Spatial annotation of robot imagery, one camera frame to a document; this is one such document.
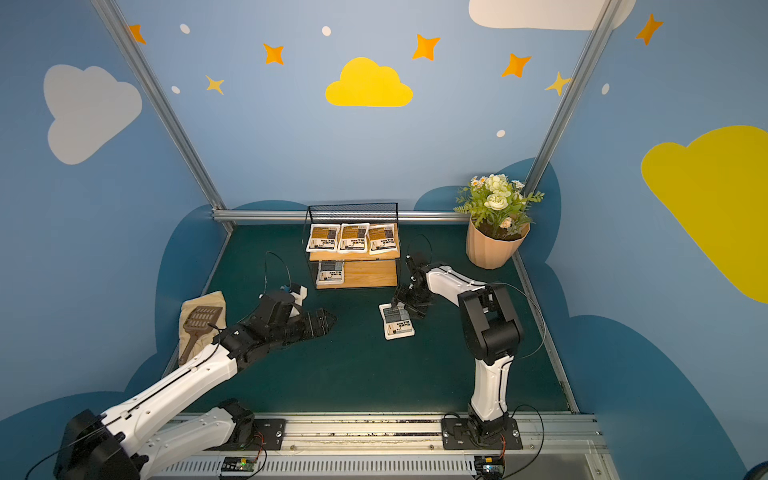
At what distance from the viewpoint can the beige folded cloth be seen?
2.96 feet

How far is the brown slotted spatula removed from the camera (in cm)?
92

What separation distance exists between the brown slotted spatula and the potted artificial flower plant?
856 mm
